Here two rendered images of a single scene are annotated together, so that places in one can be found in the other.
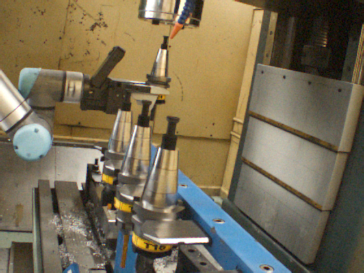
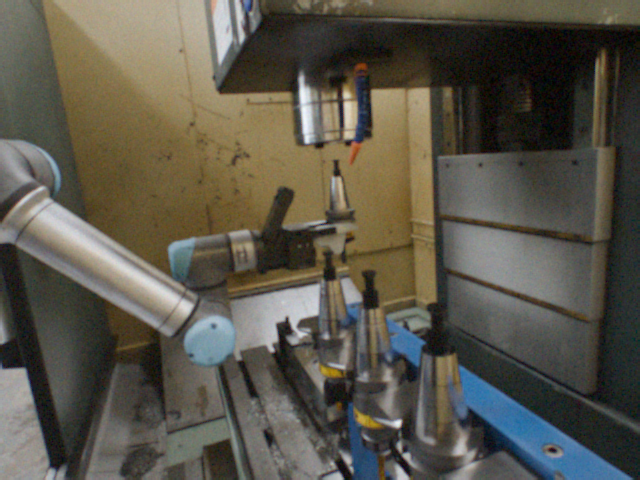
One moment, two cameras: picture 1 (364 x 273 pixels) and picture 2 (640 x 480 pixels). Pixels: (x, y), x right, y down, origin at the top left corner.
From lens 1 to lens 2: 0.18 m
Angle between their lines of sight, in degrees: 4
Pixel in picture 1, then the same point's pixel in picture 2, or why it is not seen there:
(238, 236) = not seen: outside the picture
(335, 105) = (572, 184)
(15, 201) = (195, 384)
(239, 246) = not seen: outside the picture
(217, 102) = (389, 208)
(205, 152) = (389, 264)
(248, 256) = not seen: outside the picture
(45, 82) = (205, 255)
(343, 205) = (621, 309)
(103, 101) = (284, 256)
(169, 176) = (454, 393)
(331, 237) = (615, 354)
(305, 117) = (524, 208)
